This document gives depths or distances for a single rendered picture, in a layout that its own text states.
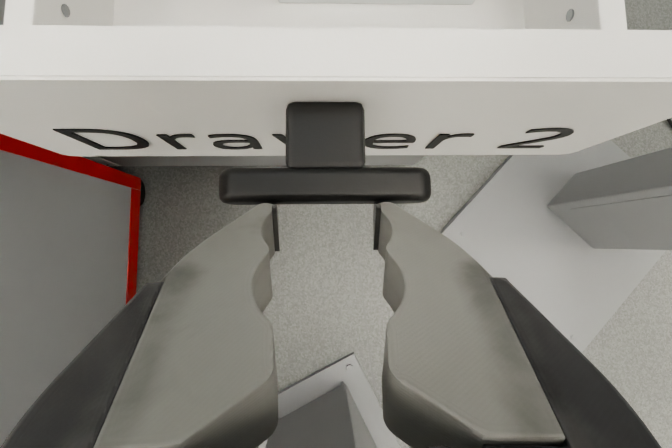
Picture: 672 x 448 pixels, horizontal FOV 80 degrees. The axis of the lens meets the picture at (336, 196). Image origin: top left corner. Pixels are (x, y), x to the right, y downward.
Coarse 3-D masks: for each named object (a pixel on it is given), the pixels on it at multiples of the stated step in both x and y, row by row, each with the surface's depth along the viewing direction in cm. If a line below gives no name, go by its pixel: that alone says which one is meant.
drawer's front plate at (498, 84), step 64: (0, 64) 12; (64, 64) 12; (128, 64) 12; (192, 64) 12; (256, 64) 12; (320, 64) 12; (384, 64) 13; (448, 64) 13; (512, 64) 13; (576, 64) 13; (640, 64) 13; (0, 128) 17; (64, 128) 17; (128, 128) 17; (192, 128) 18; (256, 128) 18; (384, 128) 18; (448, 128) 18; (512, 128) 18; (576, 128) 18; (640, 128) 18
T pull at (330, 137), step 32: (288, 128) 14; (320, 128) 14; (352, 128) 14; (288, 160) 14; (320, 160) 14; (352, 160) 14; (224, 192) 14; (256, 192) 14; (288, 192) 14; (320, 192) 14; (352, 192) 14; (384, 192) 14; (416, 192) 14
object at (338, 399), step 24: (312, 384) 98; (336, 384) 99; (360, 384) 99; (288, 408) 98; (312, 408) 93; (336, 408) 86; (360, 408) 98; (288, 432) 86; (312, 432) 81; (336, 432) 76; (360, 432) 81; (384, 432) 98
